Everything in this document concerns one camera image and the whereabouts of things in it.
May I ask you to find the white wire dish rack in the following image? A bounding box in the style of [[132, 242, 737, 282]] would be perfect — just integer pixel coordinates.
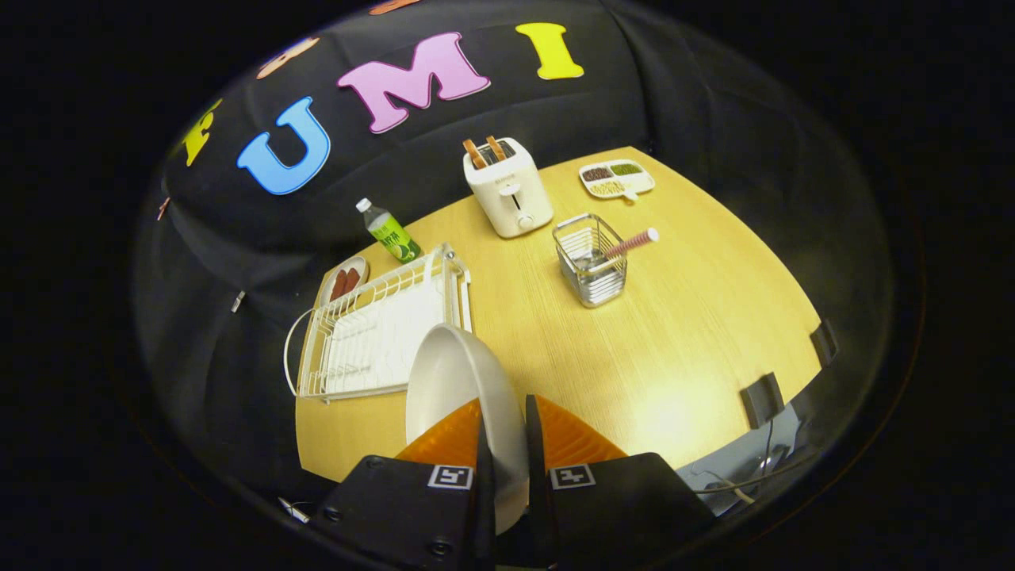
[[284, 243, 475, 404]]

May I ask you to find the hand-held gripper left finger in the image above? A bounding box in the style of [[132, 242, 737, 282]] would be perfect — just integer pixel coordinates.
[[312, 398, 498, 570]]

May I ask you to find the white divided tray with beans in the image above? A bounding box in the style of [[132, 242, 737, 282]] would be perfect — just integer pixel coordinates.
[[579, 159, 657, 204]]

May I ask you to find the white toaster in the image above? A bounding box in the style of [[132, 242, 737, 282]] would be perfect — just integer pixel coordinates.
[[463, 137, 555, 240]]

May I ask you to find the white round plate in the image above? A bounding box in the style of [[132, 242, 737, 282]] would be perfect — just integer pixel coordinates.
[[405, 323, 531, 535]]

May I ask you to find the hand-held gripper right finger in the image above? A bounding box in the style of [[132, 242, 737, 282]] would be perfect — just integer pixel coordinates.
[[523, 394, 716, 569]]

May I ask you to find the green label drink bottle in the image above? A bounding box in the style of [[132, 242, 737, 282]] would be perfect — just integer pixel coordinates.
[[355, 197, 423, 265]]

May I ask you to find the pink striped handle spoon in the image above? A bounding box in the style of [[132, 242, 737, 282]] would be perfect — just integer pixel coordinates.
[[600, 228, 660, 261]]

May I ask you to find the small saucer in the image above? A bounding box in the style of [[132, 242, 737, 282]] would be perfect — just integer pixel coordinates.
[[320, 255, 371, 307]]

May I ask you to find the metal wire basket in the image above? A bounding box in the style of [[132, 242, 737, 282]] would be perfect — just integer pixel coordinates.
[[553, 213, 629, 308]]

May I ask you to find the white cable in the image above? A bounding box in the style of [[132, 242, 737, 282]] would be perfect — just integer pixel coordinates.
[[698, 473, 758, 506]]

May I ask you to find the black cable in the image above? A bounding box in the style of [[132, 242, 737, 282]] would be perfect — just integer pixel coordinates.
[[757, 419, 818, 477]]

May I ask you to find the black table clamp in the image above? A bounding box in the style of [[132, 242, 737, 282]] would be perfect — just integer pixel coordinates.
[[741, 372, 787, 430], [809, 318, 841, 368]]

